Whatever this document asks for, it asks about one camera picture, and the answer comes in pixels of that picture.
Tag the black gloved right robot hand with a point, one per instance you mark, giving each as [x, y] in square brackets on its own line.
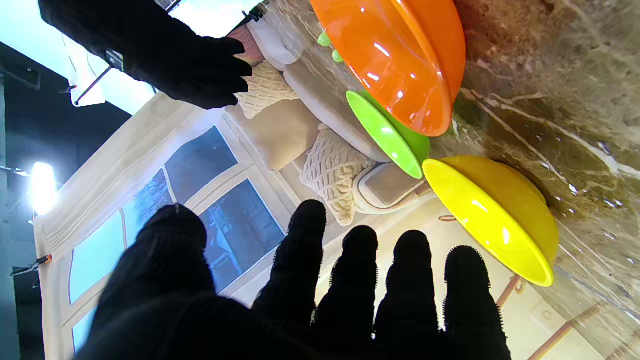
[165, 55]

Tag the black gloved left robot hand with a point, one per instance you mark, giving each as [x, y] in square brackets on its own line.
[200, 320]

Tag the white framed window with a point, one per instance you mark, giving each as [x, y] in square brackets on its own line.
[235, 225]

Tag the beige knit cushion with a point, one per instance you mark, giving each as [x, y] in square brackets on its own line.
[332, 170]
[265, 89]

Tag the beige sofa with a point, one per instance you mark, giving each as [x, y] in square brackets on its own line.
[280, 135]

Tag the round green candy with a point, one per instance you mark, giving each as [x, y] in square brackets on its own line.
[324, 39]
[337, 56]

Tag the bright studio light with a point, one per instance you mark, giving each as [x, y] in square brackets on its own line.
[42, 187]

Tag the orange plastic bowl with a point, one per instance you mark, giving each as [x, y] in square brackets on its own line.
[395, 55]

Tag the green plastic bowl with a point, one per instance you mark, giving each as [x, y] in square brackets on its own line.
[390, 137]

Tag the yellow plastic bowl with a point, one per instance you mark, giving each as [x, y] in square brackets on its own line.
[490, 215]

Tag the tripod floor lamp white shade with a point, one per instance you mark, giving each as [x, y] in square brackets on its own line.
[565, 330]

